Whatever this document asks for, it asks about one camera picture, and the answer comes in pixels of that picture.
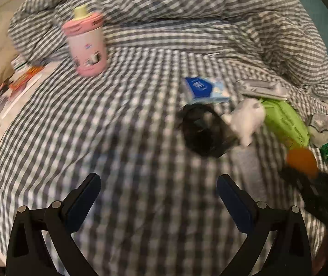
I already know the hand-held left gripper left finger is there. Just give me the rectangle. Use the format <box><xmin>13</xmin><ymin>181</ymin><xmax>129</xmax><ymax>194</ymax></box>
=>
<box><xmin>6</xmin><ymin>173</ymin><xmax>101</xmax><ymax>276</ymax></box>

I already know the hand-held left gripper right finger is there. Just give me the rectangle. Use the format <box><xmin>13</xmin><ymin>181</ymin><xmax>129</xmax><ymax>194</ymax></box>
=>
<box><xmin>216</xmin><ymin>174</ymin><xmax>312</xmax><ymax>276</ymax></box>

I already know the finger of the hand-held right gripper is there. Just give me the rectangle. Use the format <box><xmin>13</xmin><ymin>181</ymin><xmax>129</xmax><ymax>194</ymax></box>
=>
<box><xmin>279</xmin><ymin>167</ymin><xmax>321</xmax><ymax>200</ymax></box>

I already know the orange round object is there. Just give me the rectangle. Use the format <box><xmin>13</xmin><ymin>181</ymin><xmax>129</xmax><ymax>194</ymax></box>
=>
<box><xmin>286</xmin><ymin>149</ymin><xmax>319</xmax><ymax>179</ymax></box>

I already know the black plastic bag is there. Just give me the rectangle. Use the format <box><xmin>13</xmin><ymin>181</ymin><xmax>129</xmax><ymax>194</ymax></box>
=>
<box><xmin>180</xmin><ymin>103</ymin><xmax>239</xmax><ymax>158</ymax></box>

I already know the green pouch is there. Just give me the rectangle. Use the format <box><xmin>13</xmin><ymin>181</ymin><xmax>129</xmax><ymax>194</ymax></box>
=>
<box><xmin>257</xmin><ymin>98</ymin><xmax>311</xmax><ymax>150</ymax></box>

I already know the white packet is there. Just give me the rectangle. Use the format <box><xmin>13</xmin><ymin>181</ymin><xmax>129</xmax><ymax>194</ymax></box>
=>
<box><xmin>308</xmin><ymin>113</ymin><xmax>328</xmax><ymax>146</ymax></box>

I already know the grey gingham bed sheet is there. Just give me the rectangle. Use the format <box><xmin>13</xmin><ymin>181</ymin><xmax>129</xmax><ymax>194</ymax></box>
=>
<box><xmin>0</xmin><ymin>46</ymin><xmax>328</xmax><ymax>276</ymax></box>

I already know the white plush toy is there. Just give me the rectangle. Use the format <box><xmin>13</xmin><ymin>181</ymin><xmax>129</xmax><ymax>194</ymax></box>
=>
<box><xmin>224</xmin><ymin>98</ymin><xmax>266</xmax><ymax>147</ymax></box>

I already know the grey ribbed plastic part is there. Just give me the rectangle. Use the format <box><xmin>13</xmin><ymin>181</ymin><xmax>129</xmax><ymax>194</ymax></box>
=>
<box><xmin>236</xmin><ymin>79</ymin><xmax>291</xmax><ymax>101</ymax></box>

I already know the blue tissue packet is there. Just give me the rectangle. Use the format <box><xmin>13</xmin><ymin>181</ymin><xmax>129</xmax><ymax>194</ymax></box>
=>
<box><xmin>184</xmin><ymin>76</ymin><xmax>230</xmax><ymax>104</ymax></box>

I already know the pink cup with yellow lid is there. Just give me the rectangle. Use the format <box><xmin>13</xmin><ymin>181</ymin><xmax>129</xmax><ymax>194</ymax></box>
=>
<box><xmin>61</xmin><ymin>5</ymin><xmax>108</xmax><ymax>78</ymax></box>

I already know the grey gingham duvet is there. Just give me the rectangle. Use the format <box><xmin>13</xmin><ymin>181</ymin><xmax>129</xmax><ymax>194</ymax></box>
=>
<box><xmin>9</xmin><ymin>0</ymin><xmax>328</xmax><ymax>105</ymax></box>

